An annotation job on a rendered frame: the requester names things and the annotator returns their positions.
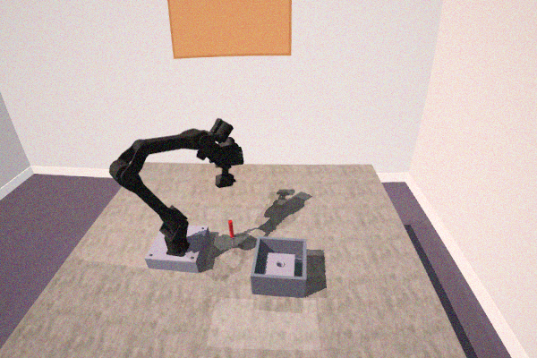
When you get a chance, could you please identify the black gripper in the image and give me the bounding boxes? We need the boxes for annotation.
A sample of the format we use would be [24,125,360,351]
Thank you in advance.
[209,137,236,188]

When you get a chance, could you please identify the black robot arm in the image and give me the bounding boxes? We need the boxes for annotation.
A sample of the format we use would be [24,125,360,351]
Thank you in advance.
[109,118,243,257]

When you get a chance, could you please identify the dark red peg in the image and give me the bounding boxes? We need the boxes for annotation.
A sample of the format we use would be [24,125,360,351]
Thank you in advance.
[228,220,234,238]

